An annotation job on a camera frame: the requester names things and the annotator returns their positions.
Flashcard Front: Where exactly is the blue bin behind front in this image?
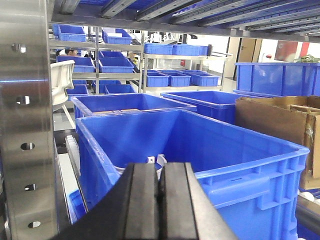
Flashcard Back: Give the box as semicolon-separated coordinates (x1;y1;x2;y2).
71;93;197;118

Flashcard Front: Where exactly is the steel shelving rack with bins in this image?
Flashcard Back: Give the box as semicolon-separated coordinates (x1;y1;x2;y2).
49;23;233;91

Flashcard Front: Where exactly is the tall blue crate right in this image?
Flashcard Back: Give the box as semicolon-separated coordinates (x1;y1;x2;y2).
235;62;320;97

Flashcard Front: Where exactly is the large blue front bin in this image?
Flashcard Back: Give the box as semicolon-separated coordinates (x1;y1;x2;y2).
76;109;309;240

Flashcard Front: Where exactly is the large white curved pipe clamp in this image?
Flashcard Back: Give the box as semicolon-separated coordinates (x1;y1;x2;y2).
107;154;167;180

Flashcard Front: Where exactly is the open brown cardboard box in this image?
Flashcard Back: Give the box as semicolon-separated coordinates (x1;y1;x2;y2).
235;95;320;190

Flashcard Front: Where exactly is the white plastic fan housing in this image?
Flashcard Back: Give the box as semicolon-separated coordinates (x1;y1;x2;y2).
50;60;75;112

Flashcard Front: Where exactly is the blue bin middle right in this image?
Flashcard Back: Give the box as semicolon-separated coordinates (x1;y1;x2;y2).
160;90;266;125

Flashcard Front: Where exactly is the perforated steel upright post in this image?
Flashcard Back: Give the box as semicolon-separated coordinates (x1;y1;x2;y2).
0;0;58;240

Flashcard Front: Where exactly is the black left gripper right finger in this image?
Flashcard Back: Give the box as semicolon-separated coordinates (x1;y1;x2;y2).
158;162;238;240

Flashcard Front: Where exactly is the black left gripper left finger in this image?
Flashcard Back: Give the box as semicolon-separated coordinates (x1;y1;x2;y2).
54;163;159;240

